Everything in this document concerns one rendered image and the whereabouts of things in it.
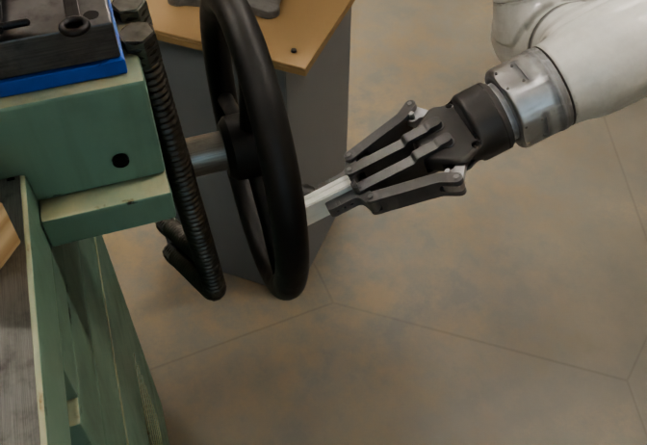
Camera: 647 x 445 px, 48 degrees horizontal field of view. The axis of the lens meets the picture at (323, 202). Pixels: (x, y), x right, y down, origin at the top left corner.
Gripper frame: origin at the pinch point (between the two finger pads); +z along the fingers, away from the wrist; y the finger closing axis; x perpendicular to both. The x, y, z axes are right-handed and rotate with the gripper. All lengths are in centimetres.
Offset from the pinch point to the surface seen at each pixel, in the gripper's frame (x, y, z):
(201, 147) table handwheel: -15.5, 1.1, 6.7
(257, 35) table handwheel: -25.2, 3.7, -2.4
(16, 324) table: -27.3, 20.4, 17.6
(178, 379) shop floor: 59, -26, 43
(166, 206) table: -19.7, 9.8, 9.6
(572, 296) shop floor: 87, -19, -33
